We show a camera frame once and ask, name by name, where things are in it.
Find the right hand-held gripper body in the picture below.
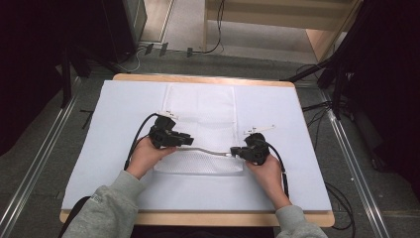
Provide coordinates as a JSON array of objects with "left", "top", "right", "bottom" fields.
[{"left": 243, "top": 124, "right": 276, "bottom": 167}]

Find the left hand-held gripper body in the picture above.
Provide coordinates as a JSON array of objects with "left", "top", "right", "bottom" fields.
[{"left": 148, "top": 110, "right": 186, "bottom": 150}]

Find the white mesh laundry bag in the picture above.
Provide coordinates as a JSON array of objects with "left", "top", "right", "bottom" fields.
[{"left": 153, "top": 83, "right": 246, "bottom": 176}]

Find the person's right hand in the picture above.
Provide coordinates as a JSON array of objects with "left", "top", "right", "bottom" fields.
[{"left": 245, "top": 153, "right": 293, "bottom": 211}]

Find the person's left hand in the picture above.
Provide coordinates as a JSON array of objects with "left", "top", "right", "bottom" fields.
[{"left": 126, "top": 136, "right": 178, "bottom": 181}]

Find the white table mat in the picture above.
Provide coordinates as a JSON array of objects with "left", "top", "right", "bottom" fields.
[{"left": 60, "top": 79, "right": 333, "bottom": 213}]

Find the wooden table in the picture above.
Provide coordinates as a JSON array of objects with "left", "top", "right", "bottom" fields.
[{"left": 58, "top": 72, "right": 336, "bottom": 229}]

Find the black metal stand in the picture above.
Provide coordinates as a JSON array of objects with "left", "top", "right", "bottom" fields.
[
  {"left": 59, "top": 46, "right": 92, "bottom": 109},
  {"left": 279, "top": 0, "right": 375, "bottom": 121}
]

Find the dark cabinet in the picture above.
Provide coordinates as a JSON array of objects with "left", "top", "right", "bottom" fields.
[{"left": 100, "top": 0, "right": 149, "bottom": 64}]

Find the light wooden shelf unit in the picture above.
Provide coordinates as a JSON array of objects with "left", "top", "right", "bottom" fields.
[{"left": 202, "top": 0, "right": 365, "bottom": 63}]

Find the left hand-held gripper black cable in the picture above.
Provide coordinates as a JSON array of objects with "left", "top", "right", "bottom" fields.
[{"left": 123, "top": 112, "right": 158, "bottom": 172}]

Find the hand-held gripper black cable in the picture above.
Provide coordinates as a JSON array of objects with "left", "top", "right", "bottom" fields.
[
  {"left": 262, "top": 140, "right": 290, "bottom": 199},
  {"left": 123, "top": 112, "right": 158, "bottom": 172}
]

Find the right hand-held gripper black cable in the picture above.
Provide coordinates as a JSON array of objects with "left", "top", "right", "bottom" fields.
[{"left": 262, "top": 140, "right": 290, "bottom": 199}]

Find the black floor cable bundle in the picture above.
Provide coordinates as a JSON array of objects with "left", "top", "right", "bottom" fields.
[{"left": 301, "top": 99, "right": 348, "bottom": 129}]

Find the white floor cable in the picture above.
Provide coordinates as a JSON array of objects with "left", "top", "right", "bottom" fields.
[{"left": 117, "top": 45, "right": 147, "bottom": 73}]

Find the aluminium floor rail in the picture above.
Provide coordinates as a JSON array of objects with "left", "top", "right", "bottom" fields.
[
  {"left": 0, "top": 76, "right": 81, "bottom": 238},
  {"left": 317, "top": 88, "right": 393, "bottom": 238}
]

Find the black looped floor cable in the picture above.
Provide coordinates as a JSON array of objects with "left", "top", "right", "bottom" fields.
[{"left": 324, "top": 180, "right": 357, "bottom": 231}]

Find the black hanging cable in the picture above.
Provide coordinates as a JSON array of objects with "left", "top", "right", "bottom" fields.
[{"left": 192, "top": 0, "right": 227, "bottom": 55}]

